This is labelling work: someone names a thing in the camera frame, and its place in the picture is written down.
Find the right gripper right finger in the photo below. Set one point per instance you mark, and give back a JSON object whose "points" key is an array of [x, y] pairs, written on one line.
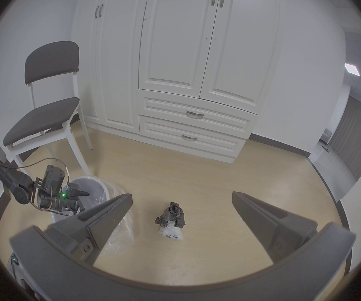
{"points": [[271, 227]]}

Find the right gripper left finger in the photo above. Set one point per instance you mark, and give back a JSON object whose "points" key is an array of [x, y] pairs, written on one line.
{"points": [[99, 221]]}

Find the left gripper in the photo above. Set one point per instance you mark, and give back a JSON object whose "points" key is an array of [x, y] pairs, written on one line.
{"points": [[58, 204]]}

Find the clear plastic bag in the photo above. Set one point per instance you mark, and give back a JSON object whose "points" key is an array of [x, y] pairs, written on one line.
{"points": [[124, 227]]}

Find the black plastic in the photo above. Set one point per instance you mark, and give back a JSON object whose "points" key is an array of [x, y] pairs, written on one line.
{"points": [[172, 213]]}

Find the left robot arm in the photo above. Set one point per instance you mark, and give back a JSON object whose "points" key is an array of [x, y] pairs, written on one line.
{"points": [[17, 183]]}

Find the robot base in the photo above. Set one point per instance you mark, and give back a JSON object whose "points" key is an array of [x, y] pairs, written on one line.
{"points": [[15, 259]]}

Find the white trash bin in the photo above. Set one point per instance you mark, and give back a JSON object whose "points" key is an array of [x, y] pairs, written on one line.
{"points": [[95, 188]]}

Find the white printed wrapper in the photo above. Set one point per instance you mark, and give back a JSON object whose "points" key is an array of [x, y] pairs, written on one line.
{"points": [[171, 233]]}

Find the white chair grey seat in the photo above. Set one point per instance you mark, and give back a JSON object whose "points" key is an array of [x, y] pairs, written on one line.
{"points": [[42, 118]]}

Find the white wardrobe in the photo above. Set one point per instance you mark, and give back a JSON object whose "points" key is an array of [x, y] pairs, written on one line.
{"points": [[180, 58]]}

